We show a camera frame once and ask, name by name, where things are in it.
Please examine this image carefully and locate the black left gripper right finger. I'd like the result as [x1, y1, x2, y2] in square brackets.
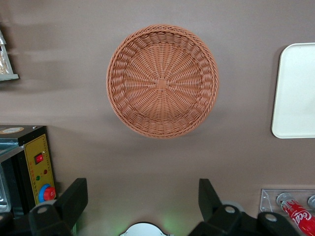
[188, 178, 301, 236]

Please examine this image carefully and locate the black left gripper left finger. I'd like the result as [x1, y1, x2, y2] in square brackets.
[0, 178, 89, 236]

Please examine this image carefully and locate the round brown wicker basket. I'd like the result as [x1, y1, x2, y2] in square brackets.
[105, 24, 220, 140]

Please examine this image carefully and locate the cream plastic tray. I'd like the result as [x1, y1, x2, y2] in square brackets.
[271, 43, 315, 139]

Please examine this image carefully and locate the clear acrylic can holder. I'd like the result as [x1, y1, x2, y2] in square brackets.
[259, 188, 315, 236]

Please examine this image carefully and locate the white round plate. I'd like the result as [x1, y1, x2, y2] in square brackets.
[124, 222, 164, 236]

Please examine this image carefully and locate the black appliance with yellow panel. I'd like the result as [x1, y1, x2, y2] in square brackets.
[0, 125, 58, 218]

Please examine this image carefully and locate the red knob with blue ring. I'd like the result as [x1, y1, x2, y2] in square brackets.
[38, 183, 57, 203]

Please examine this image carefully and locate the grey wire rack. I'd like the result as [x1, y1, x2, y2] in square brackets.
[0, 23, 20, 82]

